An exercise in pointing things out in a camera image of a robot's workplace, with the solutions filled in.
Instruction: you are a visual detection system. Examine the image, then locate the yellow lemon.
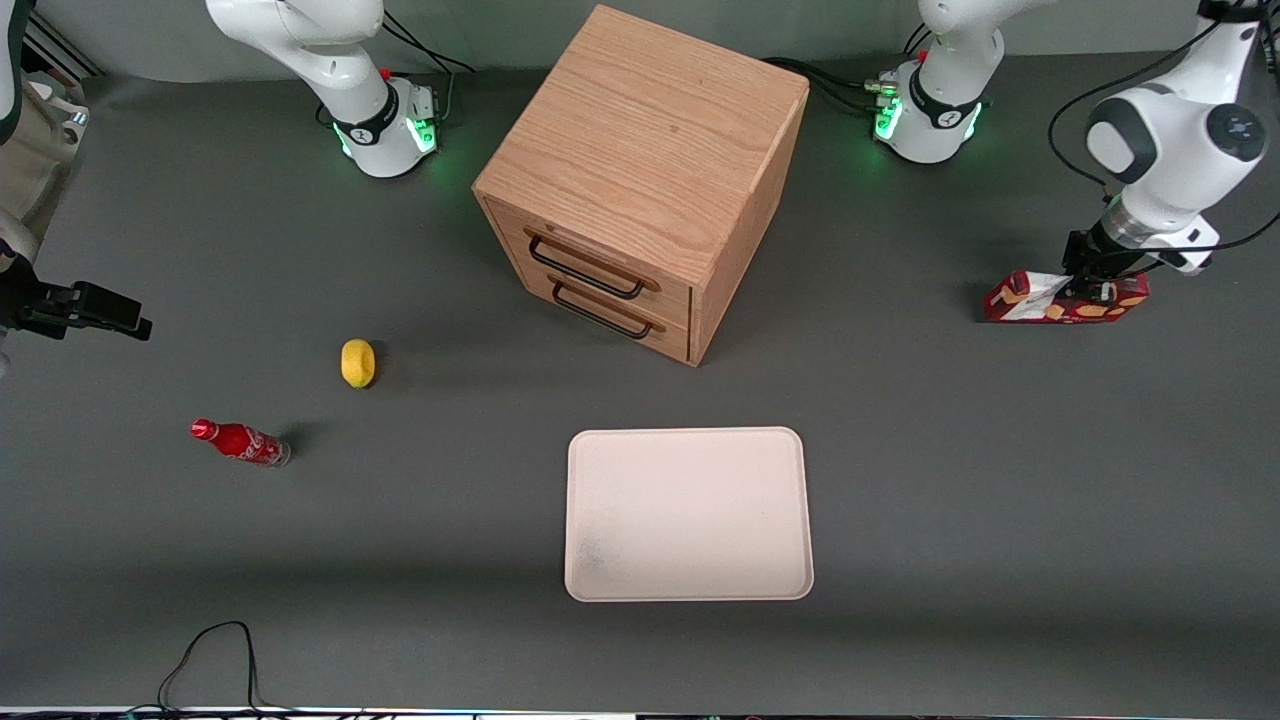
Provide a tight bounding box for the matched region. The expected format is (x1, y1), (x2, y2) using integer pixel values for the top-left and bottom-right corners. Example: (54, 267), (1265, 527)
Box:
(340, 338), (377, 389)

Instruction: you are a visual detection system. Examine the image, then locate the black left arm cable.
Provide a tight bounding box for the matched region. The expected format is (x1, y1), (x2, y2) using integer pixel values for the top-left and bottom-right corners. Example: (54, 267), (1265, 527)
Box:
(1047, 18), (1280, 277)

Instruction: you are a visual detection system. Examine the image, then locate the black base cable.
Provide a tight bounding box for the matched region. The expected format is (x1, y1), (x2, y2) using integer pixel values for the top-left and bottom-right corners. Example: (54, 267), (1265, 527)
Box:
(763, 56), (893, 117)
(380, 10), (477, 123)

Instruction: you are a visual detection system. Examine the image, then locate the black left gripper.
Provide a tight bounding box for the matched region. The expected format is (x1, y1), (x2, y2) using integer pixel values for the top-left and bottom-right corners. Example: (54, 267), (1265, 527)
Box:
(1062, 222), (1153, 305)

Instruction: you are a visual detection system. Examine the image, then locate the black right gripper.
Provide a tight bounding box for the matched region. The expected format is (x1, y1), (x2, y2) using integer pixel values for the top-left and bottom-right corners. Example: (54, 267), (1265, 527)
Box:
(0, 262), (154, 342)

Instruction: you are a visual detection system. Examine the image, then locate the aluminium frame rail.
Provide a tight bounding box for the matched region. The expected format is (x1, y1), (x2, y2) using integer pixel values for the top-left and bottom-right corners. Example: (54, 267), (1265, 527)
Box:
(20, 10), (107, 83)

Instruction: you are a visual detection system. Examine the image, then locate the red cola bottle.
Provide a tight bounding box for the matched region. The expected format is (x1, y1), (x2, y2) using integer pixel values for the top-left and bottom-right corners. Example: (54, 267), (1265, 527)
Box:
(190, 418), (293, 469)

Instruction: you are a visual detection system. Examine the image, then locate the black looped table cable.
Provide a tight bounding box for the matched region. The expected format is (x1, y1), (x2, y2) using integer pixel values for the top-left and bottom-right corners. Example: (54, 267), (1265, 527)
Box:
(128, 621), (301, 717)

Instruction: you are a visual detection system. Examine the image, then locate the red cookie box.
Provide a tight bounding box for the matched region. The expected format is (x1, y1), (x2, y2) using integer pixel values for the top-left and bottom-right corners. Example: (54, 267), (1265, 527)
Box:
(982, 270), (1152, 325)

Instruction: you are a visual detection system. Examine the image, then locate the black metal drawer handle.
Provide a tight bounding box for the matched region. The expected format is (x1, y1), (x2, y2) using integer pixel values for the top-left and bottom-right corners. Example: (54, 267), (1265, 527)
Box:
(551, 281), (655, 341)
(527, 233), (647, 301)

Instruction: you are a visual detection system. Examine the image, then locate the wooden drawer cabinet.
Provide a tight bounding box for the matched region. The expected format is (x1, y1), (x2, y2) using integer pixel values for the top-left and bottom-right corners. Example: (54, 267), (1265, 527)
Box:
(472, 4), (811, 368)

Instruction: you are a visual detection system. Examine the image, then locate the beige plastic tray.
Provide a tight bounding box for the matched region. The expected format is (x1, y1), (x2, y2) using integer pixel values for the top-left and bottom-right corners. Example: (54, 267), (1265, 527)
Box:
(564, 427), (815, 603)

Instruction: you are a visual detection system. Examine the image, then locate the wooden drawer front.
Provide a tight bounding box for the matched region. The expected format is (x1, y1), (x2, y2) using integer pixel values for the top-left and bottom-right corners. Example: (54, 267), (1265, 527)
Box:
(505, 262), (692, 364)
(484, 198), (694, 323)

